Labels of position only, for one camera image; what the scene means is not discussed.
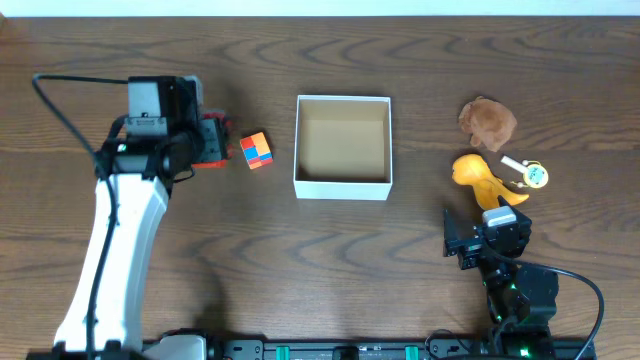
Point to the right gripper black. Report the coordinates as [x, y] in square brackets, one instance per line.
[472, 248]

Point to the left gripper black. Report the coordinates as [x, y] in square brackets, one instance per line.
[213, 140]

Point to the red toy car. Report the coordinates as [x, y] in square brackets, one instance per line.
[214, 127]

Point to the multicoloured puzzle cube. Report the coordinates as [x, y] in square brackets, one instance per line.
[256, 150]

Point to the brown plush toy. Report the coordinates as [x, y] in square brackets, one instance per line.
[488, 123]

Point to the white cardboard box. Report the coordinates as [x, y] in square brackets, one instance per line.
[343, 148]

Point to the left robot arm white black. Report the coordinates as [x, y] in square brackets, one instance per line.
[143, 155]

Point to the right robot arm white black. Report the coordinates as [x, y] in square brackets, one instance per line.
[521, 298]

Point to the orange toy dinosaur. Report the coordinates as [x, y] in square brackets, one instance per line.
[472, 170]

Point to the yellow round toy with handle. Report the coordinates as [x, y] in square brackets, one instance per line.
[534, 175]

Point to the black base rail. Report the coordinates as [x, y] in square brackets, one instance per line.
[436, 347]

